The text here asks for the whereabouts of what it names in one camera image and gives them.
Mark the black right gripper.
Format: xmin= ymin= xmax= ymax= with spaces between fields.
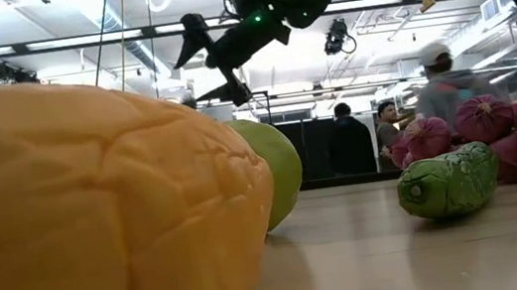
xmin=166 ymin=0 xmax=303 ymax=116

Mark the yellow-green apple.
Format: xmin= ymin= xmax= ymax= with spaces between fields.
xmin=222 ymin=112 xmax=312 ymax=236

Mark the yellow-orange wrinkled pepper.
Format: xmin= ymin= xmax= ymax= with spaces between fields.
xmin=0 ymin=43 xmax=290 ymax=290

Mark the short mottled green cucumber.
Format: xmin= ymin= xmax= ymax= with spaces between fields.
xmin=392 ymin=138 xmax=506 ymax=225

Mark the pile of purple onions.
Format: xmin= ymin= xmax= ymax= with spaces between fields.
xmin=381 ymin=90 xmax=517 ymax=202

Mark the black partition panel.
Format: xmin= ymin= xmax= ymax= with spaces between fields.
xmin=280 ymin=115 xmax=343 ymax=185

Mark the black horizontal metal beam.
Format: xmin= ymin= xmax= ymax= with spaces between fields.
xmin=0 ymin=0 xmax=458 ymax=61

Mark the person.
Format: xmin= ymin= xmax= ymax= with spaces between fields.
xmin=323 ymin=98 xmax=379 ymax=179
xmin=408 ymin=33 xmax=507 ymax=138
xmin=371 ymin=96 xmax=421 ymax=160

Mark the black spotlight cluster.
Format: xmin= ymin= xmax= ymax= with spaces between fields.
xmin=0 ymin=56 xmax=41 ymax=88

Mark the white air vent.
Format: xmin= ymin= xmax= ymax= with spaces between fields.
xmin=478 ymin=0 xmax=504 ymax=24

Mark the black metal stand frame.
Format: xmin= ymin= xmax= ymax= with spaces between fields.
xmin=191 ymin=87 xmax=274 ymax=135

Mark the pale hanging cable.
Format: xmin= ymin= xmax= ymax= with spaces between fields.
xmin=110 ymin=0 xmax=138 ymax=91

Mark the dark hanging cable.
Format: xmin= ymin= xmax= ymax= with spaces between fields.
xmin=83 ymin=0 xmax=122 ymax=87

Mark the black hanging camera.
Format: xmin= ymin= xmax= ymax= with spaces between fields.
xmin=320 ymin=15 xmax=358 ymax=58

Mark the silver ventilation duct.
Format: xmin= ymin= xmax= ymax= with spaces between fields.
xmin=64 ymin=0 xmax=170 ymax=88

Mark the black metal table frame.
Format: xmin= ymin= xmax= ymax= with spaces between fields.
xmin=298 ymin=168 xmax=404 ymax=193

